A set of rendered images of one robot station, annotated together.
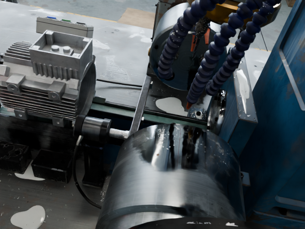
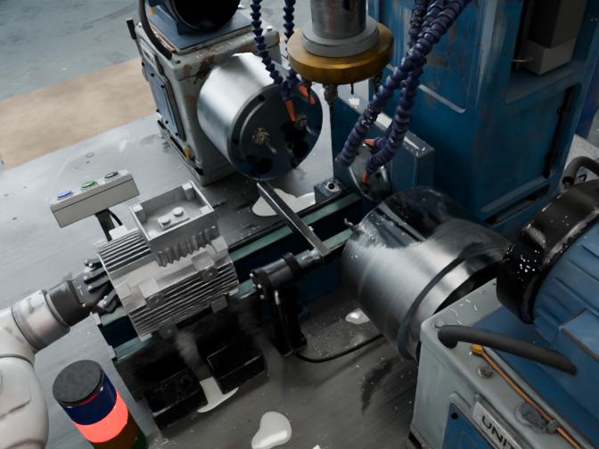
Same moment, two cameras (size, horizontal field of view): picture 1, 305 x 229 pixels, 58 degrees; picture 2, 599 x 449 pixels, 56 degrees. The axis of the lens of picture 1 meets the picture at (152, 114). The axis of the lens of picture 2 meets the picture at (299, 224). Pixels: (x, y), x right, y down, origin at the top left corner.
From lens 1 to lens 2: 0.52 m
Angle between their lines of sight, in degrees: 20
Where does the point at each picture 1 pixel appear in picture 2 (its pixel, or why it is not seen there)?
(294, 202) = (496, 203)
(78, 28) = (118, 183)
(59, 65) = (191, 234)
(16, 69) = (135, 279)
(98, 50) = not seen: hidden behind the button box
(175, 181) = (440, 240)
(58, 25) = (88, 197)
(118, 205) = (414, 293)
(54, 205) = (280, 400)
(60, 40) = (151, 208)
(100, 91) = not seen: hidden behind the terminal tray
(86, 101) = not seen: hidden behind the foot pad
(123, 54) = (142, 183)
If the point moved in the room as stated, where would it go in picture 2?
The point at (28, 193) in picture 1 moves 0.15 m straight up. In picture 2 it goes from (239, 413) to (224, 371)
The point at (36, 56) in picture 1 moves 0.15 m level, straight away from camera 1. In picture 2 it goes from (160, 243) to (94, 218)
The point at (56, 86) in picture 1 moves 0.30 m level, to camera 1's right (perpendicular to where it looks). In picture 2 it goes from (203, 260) to (345, 189)
